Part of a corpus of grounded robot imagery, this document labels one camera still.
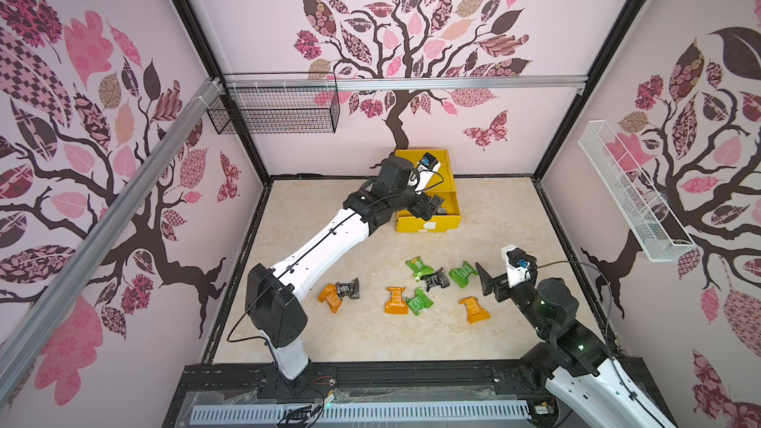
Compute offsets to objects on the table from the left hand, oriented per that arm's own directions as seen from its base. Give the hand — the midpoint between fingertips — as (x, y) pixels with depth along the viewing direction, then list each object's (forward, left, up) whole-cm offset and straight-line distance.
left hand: (424, 194), depth 77 cm
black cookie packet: (+4, -7, -13) cm, 15 cm away
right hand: (-15, -17, -9) cm, 25 cm away
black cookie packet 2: (-15, +22, -27) cm, 38 cm away
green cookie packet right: (-10, -13, -28) cm, 33 cm away
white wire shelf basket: (-8, -58, -3) cm, 59 cm away
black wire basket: (+76, +65, -22) cm, 102 cm away
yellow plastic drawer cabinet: (-1, +4, -11) cm, 12 cm away
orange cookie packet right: (-22, -16, -29) cm, 40 cm away
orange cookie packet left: (-16, +28, -28) cm, 42 cm away
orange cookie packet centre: (-20, +8, -28) cm, 35 cm away
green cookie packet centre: (-19, +1, -27) cm, 33 cm away
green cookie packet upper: (-8, 0, -27) cm, 28 cm away
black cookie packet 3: (-11, -6, -28) cm, 30 cm away
